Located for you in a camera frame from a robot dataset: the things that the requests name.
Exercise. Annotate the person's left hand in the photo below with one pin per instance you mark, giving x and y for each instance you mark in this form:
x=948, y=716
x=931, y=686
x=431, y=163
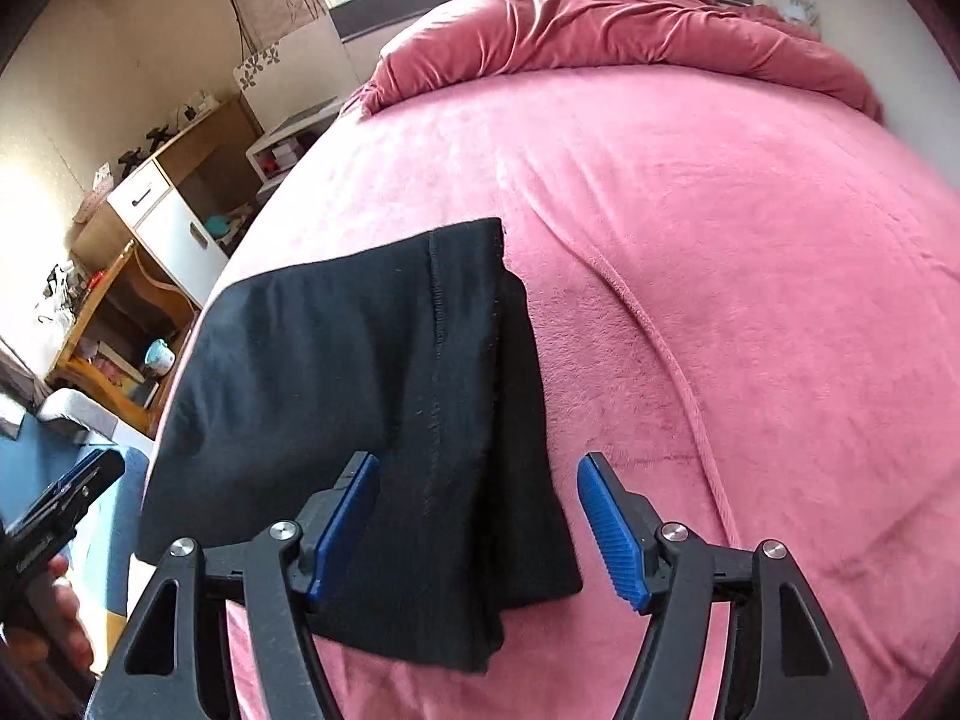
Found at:
x=66, y=615

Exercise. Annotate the white bedside clutter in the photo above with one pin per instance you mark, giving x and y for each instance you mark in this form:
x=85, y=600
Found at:
x=787, y=7

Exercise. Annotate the white bedside shelf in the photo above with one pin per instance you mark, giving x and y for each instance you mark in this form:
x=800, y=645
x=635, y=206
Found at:
x=289, y=146

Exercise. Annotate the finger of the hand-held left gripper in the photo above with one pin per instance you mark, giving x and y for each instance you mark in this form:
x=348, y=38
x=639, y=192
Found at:
x=82, y=476

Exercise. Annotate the white power strip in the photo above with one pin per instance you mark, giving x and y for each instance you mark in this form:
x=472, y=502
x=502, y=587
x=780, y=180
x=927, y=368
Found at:
x=196, y=106

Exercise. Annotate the pink duvet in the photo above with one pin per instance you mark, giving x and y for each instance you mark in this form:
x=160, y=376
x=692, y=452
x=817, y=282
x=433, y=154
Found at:
x=600, y=15

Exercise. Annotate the brown wooden cabinet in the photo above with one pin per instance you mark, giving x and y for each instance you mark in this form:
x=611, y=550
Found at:
x=225, y=135

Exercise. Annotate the pink bed blanket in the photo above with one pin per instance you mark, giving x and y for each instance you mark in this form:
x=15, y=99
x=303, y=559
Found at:
x=712, y=277

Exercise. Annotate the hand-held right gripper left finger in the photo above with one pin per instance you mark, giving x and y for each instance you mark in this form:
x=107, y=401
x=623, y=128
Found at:
x=341, y=532

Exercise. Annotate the grey white stool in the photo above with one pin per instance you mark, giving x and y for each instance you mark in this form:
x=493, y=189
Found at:
x=75, y=412

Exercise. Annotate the teal bowl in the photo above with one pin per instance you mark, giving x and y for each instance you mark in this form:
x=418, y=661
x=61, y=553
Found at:
x=217, y=225

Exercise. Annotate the blue yellow floor mat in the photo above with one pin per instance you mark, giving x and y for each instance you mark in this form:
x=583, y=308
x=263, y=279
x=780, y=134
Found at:
x=82, y=540

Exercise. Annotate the white drawer cabinet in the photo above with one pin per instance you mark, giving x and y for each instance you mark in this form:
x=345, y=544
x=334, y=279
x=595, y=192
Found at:
x=180, y=240

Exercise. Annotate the black pants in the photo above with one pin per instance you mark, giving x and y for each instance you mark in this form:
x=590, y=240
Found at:
x=337, y=360

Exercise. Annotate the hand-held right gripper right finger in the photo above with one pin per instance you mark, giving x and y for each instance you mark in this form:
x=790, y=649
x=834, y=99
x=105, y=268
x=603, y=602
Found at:
x=611, y=532

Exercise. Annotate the white flowered board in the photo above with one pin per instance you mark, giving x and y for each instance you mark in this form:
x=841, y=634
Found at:
x=300, y=60

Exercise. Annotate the grey headboard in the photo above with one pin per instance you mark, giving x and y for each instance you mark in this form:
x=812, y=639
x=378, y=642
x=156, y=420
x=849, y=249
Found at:
x=360, y=19

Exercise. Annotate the light wooden desk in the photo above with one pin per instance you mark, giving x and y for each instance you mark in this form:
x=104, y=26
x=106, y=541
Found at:
x=112, y=300

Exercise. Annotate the teal mug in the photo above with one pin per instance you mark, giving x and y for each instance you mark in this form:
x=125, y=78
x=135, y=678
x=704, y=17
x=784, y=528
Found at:
x=159, y=357

